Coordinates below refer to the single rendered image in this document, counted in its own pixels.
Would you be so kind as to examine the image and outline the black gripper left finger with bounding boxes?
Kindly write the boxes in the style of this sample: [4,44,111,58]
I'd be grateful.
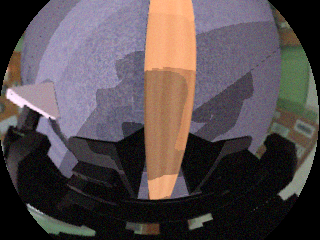
[68,125,145,199]

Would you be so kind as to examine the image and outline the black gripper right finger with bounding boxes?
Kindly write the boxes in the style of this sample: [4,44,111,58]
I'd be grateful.
[181,132,252,196]

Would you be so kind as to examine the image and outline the wooden bed side rail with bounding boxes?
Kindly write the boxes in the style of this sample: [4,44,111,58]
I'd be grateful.
[144,0,196,199]

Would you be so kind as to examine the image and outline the wooden post with slot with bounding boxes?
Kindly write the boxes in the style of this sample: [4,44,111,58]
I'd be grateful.
[145,189,159,235]

